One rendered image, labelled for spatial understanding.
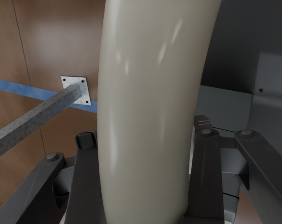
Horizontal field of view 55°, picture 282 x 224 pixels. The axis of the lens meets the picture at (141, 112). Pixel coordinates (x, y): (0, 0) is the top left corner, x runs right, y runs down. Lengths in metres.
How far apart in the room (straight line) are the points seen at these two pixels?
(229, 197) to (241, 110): 0.54
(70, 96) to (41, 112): 0.26
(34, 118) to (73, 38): 0.54
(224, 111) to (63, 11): 1.08
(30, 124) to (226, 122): 0.99
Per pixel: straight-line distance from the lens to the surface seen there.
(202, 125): 0.17
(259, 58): 1.40
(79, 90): 1.84
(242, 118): 1.23
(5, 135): 1.45
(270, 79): 1.43
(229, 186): 0.89
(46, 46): 1.91
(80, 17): 1.68
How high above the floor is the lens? 1.35
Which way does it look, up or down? 53 degrees down
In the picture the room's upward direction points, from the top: 140 degrees counter-clockwise
